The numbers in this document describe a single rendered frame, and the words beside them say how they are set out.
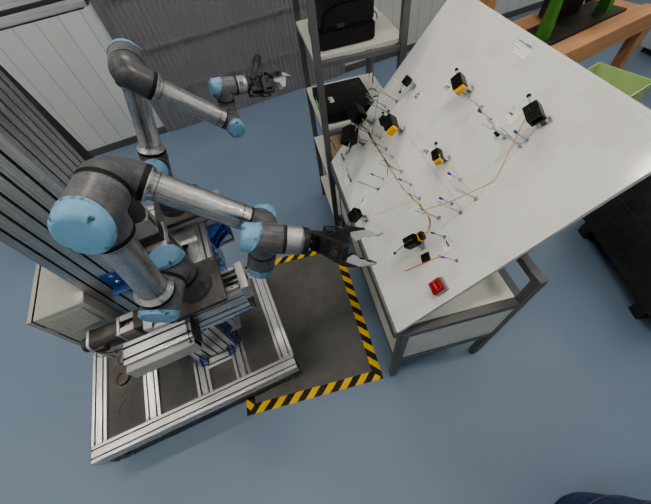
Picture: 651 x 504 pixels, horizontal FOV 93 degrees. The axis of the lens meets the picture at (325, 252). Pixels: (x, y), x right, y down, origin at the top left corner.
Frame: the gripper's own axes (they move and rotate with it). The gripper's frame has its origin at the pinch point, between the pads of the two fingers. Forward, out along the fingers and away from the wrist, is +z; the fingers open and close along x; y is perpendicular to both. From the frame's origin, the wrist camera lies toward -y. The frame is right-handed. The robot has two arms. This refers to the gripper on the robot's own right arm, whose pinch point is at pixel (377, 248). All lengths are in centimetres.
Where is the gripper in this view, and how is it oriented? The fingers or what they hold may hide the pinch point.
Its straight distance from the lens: 83.7
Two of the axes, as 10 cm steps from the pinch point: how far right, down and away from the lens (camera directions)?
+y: -2.0, -3.3, 9.2
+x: -1.4, 9.4, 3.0
